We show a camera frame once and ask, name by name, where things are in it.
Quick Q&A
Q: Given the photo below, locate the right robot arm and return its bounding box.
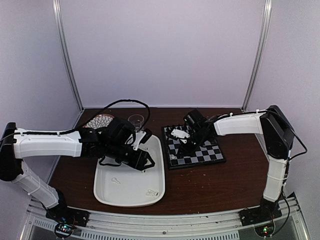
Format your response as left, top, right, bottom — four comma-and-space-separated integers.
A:
170, 105, 295, 221

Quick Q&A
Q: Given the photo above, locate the clear drinking glass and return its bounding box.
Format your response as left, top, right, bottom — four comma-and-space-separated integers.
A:
127, 114, 145, 132

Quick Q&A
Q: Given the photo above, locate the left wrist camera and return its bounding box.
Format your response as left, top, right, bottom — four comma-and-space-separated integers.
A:
127, 128, 153, 151

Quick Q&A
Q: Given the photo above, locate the front aluminium rail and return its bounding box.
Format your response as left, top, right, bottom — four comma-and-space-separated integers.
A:
19, 194, 308, 240

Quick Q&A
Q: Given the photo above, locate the white rectangular tray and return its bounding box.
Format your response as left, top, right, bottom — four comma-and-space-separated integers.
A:
93, 135, 166, 208

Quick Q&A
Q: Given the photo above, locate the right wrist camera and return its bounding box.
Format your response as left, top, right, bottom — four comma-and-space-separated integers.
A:
170, 128, 190, 144

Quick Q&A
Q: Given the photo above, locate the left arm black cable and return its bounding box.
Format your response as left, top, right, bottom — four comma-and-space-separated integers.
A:
74, 98, 151, 167

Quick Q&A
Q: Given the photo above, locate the patterned ceramic plate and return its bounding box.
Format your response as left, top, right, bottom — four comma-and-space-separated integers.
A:
83, 114, 114, 130

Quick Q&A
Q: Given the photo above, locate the right aluminium frame post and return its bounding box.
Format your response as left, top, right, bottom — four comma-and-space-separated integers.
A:
241, 0, 273, 112

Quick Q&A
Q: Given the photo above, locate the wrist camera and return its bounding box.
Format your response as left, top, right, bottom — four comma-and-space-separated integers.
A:
170, 128, 190, 144
127, 128, 153, 151

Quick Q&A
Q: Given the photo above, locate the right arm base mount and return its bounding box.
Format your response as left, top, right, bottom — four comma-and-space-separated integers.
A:
238, 206, 282, 227

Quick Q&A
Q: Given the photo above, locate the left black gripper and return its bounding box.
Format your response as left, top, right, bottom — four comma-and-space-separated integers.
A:
105, 140, 155, 171

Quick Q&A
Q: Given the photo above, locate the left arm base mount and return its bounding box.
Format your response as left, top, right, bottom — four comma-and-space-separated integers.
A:
45, 207, 90, 227

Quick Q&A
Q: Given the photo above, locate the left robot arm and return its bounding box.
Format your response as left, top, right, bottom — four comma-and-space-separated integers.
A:
0, 117, 156, 222

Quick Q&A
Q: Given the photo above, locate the black and white chessboard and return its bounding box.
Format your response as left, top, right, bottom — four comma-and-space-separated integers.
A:
161, 126, 227, 170

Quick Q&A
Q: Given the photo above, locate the aluminium frame post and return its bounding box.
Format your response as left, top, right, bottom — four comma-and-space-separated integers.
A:
52, 0, 84, 112
241, 0, 273, 112

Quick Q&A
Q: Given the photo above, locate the white chess piece pair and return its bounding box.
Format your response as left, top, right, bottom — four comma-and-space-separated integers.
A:
146, 189, 159, 197

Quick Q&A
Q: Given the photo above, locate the left aluminium frame post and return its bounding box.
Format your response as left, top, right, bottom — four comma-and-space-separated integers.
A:
52, 0, 84, 112

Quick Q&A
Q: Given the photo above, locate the black chess pieces row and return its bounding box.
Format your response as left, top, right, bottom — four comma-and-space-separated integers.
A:
162, 124, 190, 134

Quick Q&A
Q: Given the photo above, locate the white chess piece lone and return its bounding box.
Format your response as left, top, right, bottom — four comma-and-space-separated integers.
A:
111, 177, 121, 185

